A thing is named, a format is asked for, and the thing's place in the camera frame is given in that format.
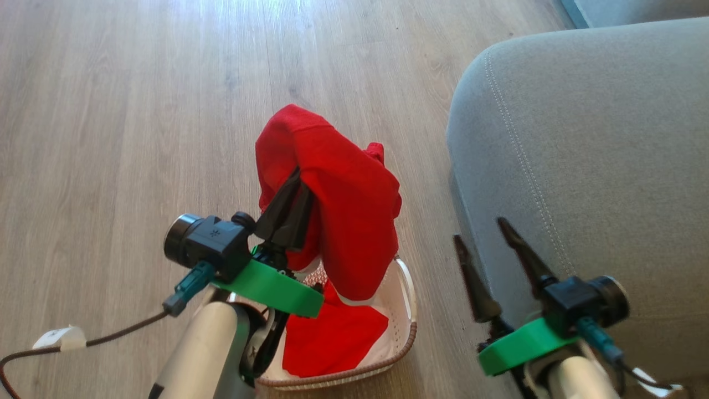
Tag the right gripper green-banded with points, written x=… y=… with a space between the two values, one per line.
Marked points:
x=520 y=346

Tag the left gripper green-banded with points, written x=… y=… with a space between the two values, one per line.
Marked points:
x=277 y=288

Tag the red and white garment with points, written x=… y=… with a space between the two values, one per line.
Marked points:
x=332 y=338

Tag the right white grey robot arm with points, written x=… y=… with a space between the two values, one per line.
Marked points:
x=576 y=379

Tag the left white grey robot arm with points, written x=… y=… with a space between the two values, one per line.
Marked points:
x=205 y=354

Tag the white basket with brown rim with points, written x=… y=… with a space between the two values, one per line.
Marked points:
x=400 y=310

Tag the grey fabric sofa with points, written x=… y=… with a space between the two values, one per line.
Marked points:
x=598 y=138

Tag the grey-blue sofa section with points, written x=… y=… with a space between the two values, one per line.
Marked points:
x=637 y=10

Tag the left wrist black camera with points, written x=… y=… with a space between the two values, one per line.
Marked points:
x=213 y=244

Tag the wrist black camera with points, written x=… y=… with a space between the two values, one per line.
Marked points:
x=213 y=244
x=581 y=302

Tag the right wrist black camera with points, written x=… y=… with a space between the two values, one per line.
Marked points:
x=581 y=302

